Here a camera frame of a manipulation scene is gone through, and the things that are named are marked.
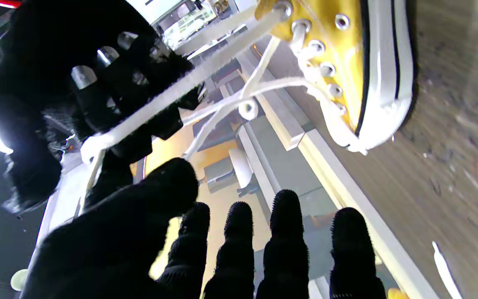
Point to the yellow canvas sneaker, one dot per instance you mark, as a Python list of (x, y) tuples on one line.
[(347, 62)]

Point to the small yellow lemon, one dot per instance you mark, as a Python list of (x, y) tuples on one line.
[(396, 294)]

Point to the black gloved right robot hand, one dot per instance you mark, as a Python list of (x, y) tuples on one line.
[(48, 41)]

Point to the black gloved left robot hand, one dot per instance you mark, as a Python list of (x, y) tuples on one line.
[(110, 249)]

